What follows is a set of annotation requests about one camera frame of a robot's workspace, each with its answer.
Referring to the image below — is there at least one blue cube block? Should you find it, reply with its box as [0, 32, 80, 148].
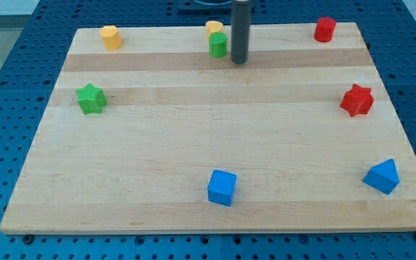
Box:
[207, 170, 237, 207]

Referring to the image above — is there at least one yellow hexagon block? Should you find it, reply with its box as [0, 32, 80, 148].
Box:
[99, 25, 122, 51]

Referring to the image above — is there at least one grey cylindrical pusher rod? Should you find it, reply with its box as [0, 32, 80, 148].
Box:
[230, 0, 251, 64]

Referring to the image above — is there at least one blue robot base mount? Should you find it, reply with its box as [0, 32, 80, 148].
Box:
[177, 0, 256, 16]

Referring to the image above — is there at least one red cylinder block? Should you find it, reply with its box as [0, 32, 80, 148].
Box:
[313, 17, 337, 43]

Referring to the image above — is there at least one wooden board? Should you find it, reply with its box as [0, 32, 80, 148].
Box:
[0, 22, 416, 235]

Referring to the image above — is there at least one green cylinder block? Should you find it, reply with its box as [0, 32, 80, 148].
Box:
[209, 32, 228, 58]

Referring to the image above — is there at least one blue triangular prism block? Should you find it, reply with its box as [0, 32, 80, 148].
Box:
[363, 159, 400, 195]

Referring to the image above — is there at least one red star block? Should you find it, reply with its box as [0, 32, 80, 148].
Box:
[339, 84, 374, 117]

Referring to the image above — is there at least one yellow heart block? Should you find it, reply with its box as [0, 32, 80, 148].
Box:
[205, 20, 223, 39]

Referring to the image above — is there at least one green star block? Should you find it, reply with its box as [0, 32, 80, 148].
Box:
[75, 83, 108, 115]

